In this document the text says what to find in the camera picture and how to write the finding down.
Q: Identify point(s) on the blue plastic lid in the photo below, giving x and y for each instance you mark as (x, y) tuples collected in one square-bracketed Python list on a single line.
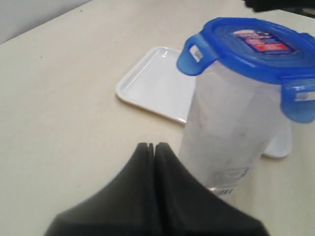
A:
[(260, 50)]

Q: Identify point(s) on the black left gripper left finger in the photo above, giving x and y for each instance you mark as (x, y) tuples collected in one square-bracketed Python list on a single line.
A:
[(125, 207)]

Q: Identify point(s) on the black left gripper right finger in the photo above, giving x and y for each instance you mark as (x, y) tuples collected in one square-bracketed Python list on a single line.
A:
[(187, 208)]

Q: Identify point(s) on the white plastic tray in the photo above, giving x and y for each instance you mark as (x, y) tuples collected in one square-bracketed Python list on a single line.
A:
[(156, 84)]

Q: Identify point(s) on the clear plastic jar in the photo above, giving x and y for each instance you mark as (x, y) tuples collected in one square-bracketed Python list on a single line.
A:
[(231, 121)]

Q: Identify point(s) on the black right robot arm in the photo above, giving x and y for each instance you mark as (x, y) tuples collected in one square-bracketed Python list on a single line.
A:
[(301, 7)]

